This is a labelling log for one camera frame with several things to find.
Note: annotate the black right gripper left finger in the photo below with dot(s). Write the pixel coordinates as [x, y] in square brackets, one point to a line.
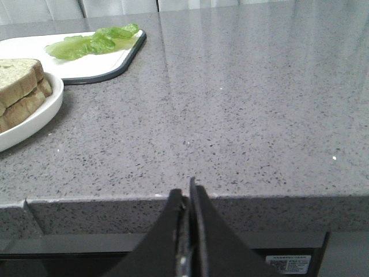
[155, 255]

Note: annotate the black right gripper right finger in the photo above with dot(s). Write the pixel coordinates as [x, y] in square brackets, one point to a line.
[218, 251]

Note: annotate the green lettuce leaf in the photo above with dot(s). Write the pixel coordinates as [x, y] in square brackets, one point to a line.
[103, 41]

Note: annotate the bread slice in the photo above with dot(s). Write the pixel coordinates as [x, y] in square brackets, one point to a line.
[22, 109]
[18, 78]

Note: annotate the black appliance under counter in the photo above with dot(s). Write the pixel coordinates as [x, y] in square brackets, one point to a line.
[94, 254]

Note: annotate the white round plate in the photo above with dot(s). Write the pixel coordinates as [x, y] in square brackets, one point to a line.
[40, 118]

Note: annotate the white grey-rimmed cutting board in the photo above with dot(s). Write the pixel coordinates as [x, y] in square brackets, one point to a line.
[86, 70]

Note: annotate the white curtain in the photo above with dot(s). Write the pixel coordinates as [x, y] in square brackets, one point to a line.
[242, 12]

